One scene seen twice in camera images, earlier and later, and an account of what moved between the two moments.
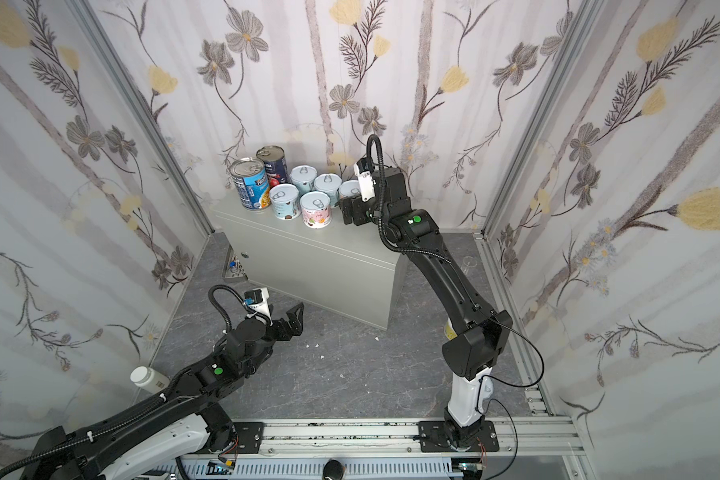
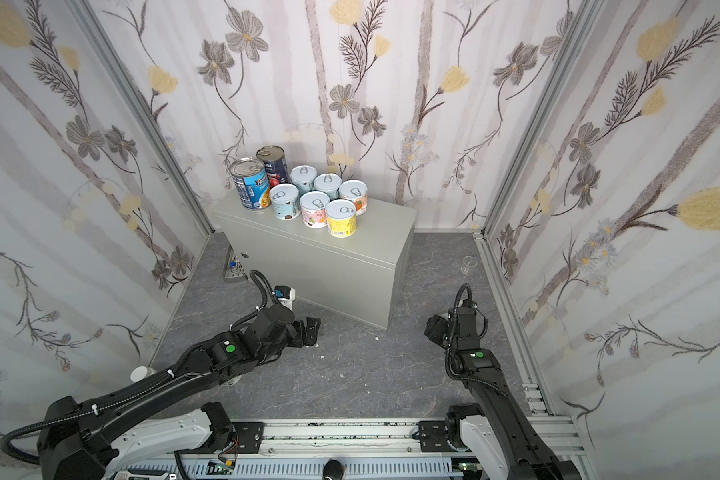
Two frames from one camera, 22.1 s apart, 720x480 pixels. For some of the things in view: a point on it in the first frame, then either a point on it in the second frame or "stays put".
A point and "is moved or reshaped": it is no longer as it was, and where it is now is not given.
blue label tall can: x=252 y=183 stays put
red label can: x=316 y=210 stays put
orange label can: x=349 y=189 stays put
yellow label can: x=449 y=330 is moved or reshaped
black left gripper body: x=281 y=324 -> x=300 y=330
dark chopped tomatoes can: x=275 y=163 stays put
